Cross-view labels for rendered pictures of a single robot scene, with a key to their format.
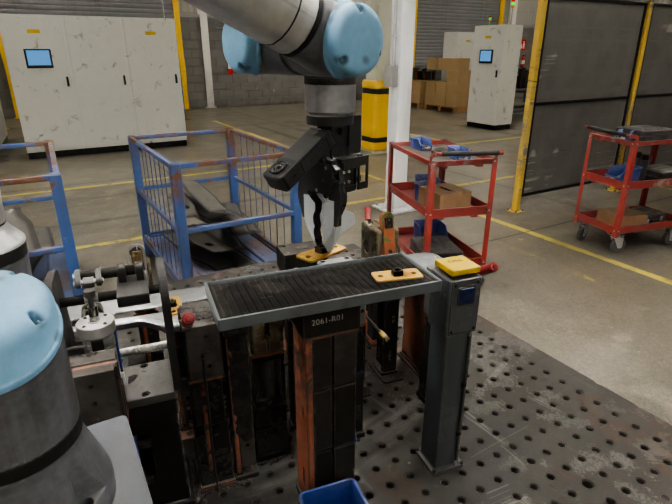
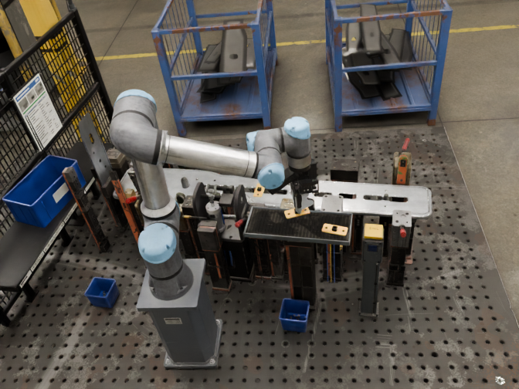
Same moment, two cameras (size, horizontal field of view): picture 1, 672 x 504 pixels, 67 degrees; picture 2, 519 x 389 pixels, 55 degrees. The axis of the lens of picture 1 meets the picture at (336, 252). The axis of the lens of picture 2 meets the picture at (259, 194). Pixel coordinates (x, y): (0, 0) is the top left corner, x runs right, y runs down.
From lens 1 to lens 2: 1.16 m
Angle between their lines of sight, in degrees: 39
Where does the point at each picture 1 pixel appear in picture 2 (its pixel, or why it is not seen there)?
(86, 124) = not seen: outside the picture
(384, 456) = (343, 295)
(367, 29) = (273, 177)
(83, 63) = not seen: outside the picture
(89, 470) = (182, 281)
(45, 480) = (170, 282)
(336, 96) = (295, 163)
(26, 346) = (164, 254)
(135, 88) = not seen: outside the picture
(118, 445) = (198, 270)
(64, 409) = (174, 266)
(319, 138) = (290, 175)
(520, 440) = (421, 318)
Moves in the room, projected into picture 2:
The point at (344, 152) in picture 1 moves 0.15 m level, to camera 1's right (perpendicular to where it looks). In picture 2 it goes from (306, 177) to (349, 191)
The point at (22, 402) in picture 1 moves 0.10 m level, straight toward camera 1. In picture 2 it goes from (163, 265) to (161, 291)
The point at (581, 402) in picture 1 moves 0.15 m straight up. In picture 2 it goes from (483, 314) to (491, 291)
